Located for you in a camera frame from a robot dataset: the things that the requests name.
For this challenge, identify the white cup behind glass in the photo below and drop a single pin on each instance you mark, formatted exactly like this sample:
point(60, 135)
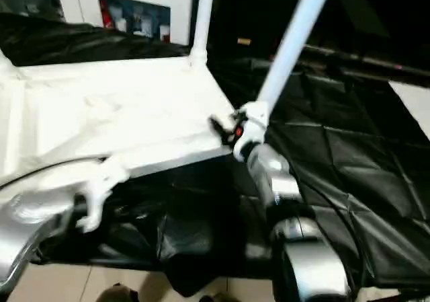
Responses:
point(164, 33)

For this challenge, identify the black mat cover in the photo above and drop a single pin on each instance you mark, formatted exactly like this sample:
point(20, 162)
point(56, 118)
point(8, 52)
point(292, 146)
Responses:
point(336, 147)

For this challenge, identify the white flat board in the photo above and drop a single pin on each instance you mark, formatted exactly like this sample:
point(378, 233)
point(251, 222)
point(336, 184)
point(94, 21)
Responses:
point(415, 103)

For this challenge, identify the white plastic table leg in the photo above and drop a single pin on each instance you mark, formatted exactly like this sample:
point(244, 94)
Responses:
point(203, 12)
point(295, 36)

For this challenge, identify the small brass fitting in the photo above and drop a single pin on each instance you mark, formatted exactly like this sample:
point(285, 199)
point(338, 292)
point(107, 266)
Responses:
point(244, 41)

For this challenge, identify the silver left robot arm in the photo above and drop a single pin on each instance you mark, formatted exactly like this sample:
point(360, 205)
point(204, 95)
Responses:
point(20, 221)

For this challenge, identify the long black rod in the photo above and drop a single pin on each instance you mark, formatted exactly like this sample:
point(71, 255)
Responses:
point(369, 60)

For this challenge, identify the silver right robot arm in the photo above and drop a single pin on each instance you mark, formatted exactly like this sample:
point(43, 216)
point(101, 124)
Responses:
point(275, 167)

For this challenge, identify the red item behind glass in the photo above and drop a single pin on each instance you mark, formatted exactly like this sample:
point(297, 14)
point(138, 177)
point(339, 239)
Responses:
point(107, 16)

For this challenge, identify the white plastic table top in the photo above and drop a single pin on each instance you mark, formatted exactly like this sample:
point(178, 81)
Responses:
point(100, 107)

